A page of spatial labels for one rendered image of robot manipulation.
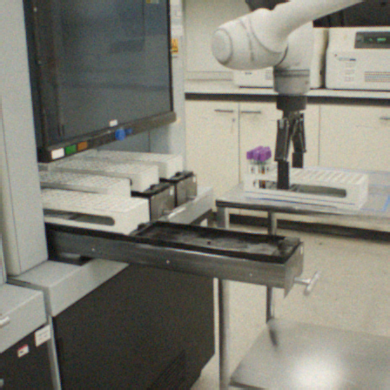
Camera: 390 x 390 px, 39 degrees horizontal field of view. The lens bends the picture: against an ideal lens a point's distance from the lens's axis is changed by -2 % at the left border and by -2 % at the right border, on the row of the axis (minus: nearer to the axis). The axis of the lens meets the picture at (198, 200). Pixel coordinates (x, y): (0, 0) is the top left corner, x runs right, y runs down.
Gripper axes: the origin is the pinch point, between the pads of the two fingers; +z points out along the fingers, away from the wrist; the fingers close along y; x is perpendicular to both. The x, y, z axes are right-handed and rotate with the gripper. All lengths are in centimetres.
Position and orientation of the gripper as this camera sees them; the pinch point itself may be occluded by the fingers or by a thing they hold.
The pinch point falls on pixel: (290, 175)
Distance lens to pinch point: 142.1
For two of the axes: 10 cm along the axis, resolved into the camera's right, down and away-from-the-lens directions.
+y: 4.8, -2.6, 8.4
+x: -8.8, -1.1, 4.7
